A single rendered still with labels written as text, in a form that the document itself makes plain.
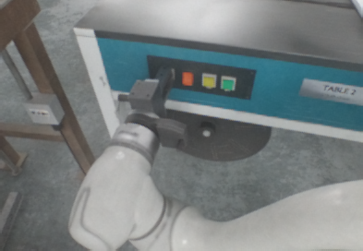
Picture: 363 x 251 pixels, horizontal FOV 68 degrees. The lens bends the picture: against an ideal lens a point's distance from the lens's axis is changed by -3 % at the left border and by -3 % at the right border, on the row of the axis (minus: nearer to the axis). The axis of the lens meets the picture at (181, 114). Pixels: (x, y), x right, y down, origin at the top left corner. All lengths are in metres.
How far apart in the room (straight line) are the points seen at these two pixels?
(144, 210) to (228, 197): 0.75
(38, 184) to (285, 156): 1.11
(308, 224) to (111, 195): 0.27
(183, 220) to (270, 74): 0.35
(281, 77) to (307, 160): 0.78
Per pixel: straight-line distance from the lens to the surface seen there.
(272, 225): 0.34
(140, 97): 0.52
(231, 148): 1.11
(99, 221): 0.42
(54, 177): 1.35
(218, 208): 1.16
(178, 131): 0.50
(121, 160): 0.45
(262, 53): 0.59
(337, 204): 0.29
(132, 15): 0.71
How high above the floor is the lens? 1.06
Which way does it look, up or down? 47 degrees down
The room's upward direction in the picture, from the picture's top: 2 degrees counter-clockwise
